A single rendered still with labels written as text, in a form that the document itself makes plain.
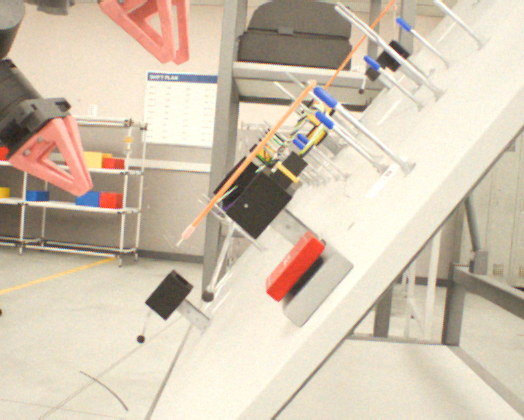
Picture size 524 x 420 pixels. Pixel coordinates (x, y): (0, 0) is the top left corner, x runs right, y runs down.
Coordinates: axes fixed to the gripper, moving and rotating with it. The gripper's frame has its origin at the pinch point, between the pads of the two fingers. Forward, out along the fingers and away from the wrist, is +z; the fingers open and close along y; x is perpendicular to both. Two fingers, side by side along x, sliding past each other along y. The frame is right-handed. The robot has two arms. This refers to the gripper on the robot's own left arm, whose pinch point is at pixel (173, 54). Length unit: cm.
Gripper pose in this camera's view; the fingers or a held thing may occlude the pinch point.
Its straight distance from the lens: 65.5
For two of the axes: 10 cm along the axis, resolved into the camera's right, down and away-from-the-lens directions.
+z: 4.2, 9.0, 1.2
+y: 1.3, -1.9, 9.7
